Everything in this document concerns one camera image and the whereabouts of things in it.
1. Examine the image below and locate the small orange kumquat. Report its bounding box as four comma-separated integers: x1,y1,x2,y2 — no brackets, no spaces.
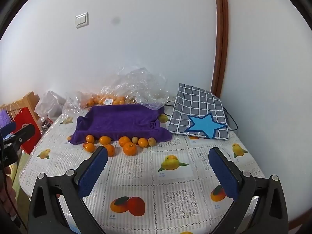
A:
86,135,95,143
83,143,95,153

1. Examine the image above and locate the large orange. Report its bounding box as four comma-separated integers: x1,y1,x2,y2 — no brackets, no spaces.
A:
123,142,137,156
118,136,131,147

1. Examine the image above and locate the yellow-green round fruit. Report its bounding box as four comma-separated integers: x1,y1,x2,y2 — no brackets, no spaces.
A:
132,137,139,144
148,137,157,147

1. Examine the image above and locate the medium orange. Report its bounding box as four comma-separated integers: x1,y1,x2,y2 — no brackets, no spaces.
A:
137,138,149,148

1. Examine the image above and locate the orange mandarin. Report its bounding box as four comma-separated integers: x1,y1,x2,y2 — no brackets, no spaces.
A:
99,136,112,145
104,144,115,157

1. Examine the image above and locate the person's left hand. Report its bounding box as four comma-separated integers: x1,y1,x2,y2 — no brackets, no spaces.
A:
1,166,17,217

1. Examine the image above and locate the red paper bag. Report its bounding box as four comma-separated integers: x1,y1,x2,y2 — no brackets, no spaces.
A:
13,107,41,154

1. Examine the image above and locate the plastic drink bottle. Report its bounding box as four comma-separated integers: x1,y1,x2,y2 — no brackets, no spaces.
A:
41,116,53,133

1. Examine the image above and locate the wooden chair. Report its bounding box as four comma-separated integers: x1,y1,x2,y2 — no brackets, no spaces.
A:
1,91,40,121

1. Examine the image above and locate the white plastic bag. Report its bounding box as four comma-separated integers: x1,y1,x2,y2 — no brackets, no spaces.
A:
34,90,66,121

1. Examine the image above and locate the clear bag with fruit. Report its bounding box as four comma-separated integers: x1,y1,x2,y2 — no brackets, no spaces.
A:
61,91,94,124

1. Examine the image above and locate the bag of small oranges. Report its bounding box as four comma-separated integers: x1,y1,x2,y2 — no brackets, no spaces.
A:
85,94,125,107

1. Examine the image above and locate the purple towel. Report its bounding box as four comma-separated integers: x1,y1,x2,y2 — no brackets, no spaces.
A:
69,104,172,145

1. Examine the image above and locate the grey checked star bag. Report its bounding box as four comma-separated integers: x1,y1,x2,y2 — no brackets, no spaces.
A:
168,83,229,140

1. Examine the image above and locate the clear crumpled plastic bag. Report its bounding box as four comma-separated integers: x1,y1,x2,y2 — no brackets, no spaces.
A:
101,67,170,110

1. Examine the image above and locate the white light switch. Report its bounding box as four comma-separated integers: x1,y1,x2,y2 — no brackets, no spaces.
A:
75,12,89,28

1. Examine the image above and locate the brown wooden door frame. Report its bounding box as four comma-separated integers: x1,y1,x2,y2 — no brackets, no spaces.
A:
211,0,229,97

